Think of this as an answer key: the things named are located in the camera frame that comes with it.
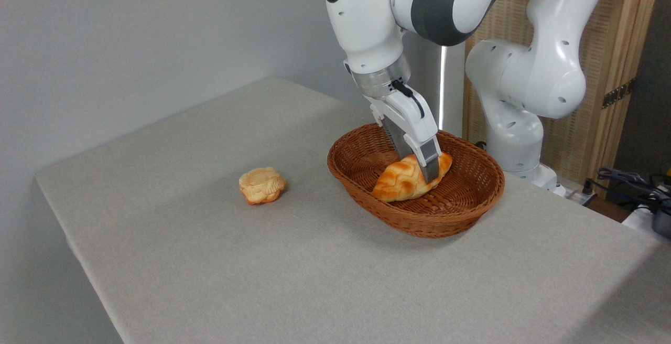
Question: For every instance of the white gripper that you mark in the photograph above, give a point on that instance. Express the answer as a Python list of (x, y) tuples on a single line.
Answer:
[(409, 116)]

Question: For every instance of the braided bread loaf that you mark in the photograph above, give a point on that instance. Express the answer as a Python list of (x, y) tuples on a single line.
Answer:
[(398, 181)]

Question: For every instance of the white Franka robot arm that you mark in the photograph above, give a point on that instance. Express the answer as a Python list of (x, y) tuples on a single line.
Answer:
[(367, 19)]

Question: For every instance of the small round bread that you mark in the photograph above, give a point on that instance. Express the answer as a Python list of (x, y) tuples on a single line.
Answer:
[(262, 185)]

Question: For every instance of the brown wicker basket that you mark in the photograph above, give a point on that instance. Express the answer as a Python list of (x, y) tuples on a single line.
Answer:
[(419, 218)]

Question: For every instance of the grey tablecloth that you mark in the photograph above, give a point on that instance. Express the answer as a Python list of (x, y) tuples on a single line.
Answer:
[(314, 281)]

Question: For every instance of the metal screen hinge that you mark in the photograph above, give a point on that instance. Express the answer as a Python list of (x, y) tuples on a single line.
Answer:
[(618, 94)]

